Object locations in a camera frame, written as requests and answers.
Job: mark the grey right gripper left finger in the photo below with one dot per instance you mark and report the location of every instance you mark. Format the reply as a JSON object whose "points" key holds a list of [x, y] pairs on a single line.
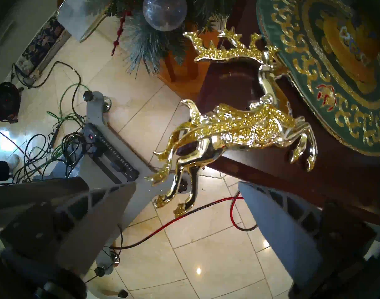
{"points": [[84, 214]]}

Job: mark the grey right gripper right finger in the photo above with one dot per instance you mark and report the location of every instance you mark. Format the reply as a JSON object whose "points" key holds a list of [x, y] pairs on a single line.
{"points": [[280, 226]]}

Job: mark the gold glitter reindeer ornament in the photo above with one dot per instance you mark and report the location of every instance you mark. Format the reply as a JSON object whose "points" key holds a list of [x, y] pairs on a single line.
{"points": [[239, 130]]}

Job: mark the green pine Christmas garland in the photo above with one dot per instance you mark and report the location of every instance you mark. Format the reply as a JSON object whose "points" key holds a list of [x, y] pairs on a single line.
{"points": [[152, 49]]}

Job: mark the white glitter ball ornament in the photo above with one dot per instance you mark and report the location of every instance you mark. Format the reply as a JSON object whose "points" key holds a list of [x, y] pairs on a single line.
{"points": [[165, 8]]}

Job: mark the black base knob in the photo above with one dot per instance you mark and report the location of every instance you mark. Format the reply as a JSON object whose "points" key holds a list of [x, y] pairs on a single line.
{"points": [[183, 184], [88, 96], [123, 293], [99, 271]]}

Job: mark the black power strip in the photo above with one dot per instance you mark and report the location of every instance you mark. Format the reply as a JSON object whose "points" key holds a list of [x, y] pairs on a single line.
{"points": [[115, 155]]}

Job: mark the dark wooden cabinet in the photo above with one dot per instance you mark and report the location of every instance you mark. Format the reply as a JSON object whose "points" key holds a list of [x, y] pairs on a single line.
{"points": [[333, 183]]}

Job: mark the white shoe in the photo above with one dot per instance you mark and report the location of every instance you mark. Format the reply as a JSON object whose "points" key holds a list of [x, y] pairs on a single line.
{"points": [[15, 161]]}

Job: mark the dark patterned rug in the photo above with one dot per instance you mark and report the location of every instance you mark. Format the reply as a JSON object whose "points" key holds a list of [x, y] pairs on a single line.
{"points": [[40, 46]]}

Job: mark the green gold round mat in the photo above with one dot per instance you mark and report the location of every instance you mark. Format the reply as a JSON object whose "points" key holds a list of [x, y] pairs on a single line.
{"points": [[289, 52]]}

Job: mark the hanging red berry sprig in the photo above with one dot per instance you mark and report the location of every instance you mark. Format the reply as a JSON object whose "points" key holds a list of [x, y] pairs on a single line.
{"points": [[120, 27]]}

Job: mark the sheer white gold-edged ribbon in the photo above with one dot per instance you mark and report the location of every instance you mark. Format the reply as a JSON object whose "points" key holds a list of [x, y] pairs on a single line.
{"points": [[81, 15]]}

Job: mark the grey metal robot base plate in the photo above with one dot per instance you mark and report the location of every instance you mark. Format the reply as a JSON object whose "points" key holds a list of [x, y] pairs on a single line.
{"points": [[96, 114]]}

